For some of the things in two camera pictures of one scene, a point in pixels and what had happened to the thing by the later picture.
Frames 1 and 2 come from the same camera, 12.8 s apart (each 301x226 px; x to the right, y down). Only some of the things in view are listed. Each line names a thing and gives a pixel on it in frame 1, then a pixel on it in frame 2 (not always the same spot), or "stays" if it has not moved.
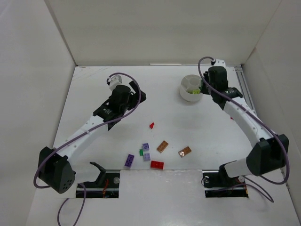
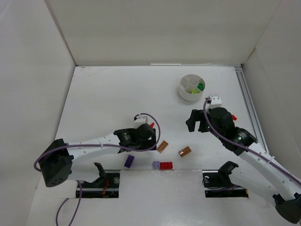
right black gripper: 206,83 to 201,121
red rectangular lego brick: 158,165 to 166,165
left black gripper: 137,93 to 148,140
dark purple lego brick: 129,160 stays
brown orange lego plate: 184,151 stays
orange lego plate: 162,147 stays
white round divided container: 189,83 stays
